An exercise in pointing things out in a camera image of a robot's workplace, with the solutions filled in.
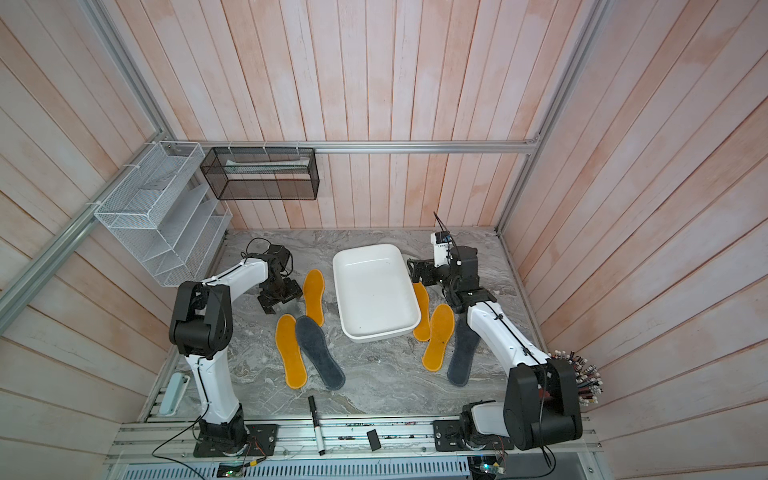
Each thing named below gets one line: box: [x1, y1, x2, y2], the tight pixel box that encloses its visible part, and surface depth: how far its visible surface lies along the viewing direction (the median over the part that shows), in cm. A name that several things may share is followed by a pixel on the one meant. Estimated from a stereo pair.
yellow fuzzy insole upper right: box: [412, 282, 431, 342], surface depth 94 cm
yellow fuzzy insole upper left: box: [303, 268, 325, 327], surface depth 103 cm
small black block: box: [366, 429, 382, 452], surface depth 76 cm
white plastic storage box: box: [332, 243, 422, 343], surface depth 100 cm
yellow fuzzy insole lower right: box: [422, 304, 455, 373], surface depth 92 cm
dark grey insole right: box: [447, 313, 481, 387], surface depth 89 cm
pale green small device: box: [159, 372, 190, 416], surface depth 80 cm
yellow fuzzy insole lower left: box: [275, 314, 308, 390], surface depth 90 cm
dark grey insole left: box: [296, 315, 346, 391], surface depth 90 cm
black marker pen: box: [308, 395, 325, 456], surface depth 76 cm
